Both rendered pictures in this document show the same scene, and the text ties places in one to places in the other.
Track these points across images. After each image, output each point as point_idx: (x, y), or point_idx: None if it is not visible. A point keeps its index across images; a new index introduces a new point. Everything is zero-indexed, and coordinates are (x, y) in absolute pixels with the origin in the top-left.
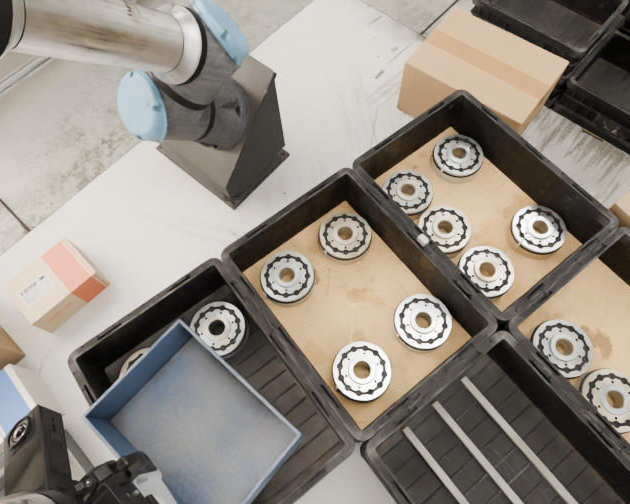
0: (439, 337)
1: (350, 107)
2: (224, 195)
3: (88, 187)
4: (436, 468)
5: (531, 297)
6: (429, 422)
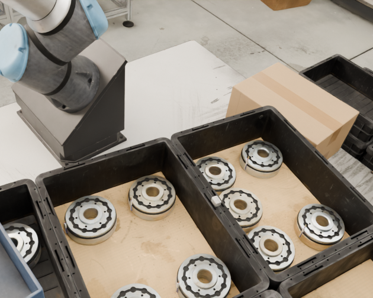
0: (216, 295)
1: (186, 117)
2: (60, 155)
3: None
4: None
5: (304, 266)
6: None
